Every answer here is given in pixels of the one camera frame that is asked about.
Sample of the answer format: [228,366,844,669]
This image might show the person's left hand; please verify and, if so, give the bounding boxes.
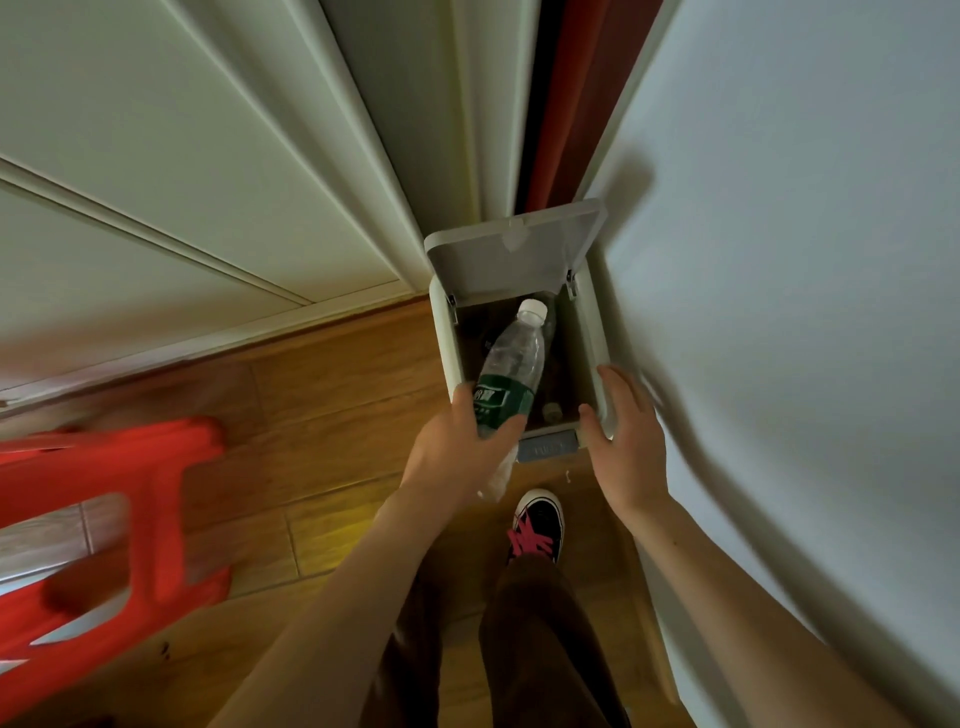
[399,382,529,519]

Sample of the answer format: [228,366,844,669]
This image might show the person's right hand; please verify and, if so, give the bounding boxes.
[577,363,670,526]

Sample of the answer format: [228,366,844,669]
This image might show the white lidded trash bin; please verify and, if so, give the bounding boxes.
[423,198,620,464]

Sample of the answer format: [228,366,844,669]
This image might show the person's right forearm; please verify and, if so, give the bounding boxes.
[626,491,913,728]

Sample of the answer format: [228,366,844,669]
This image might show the person's left forearm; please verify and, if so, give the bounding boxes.
[209,483,470,728]

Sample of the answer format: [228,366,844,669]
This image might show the person's right pink-laced shoe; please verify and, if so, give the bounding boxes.
[506,488,565,565]

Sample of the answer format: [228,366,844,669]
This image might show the brown trousers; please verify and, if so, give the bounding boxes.
[378,554,631,728]

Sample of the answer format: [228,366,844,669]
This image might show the red plastic stool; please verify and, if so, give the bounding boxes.
[0,416,234,725]

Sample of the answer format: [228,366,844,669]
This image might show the red trim strip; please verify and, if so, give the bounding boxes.
[517,0,665,215]

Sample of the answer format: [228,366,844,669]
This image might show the white wardrobe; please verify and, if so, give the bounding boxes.
[0,0,541,410]

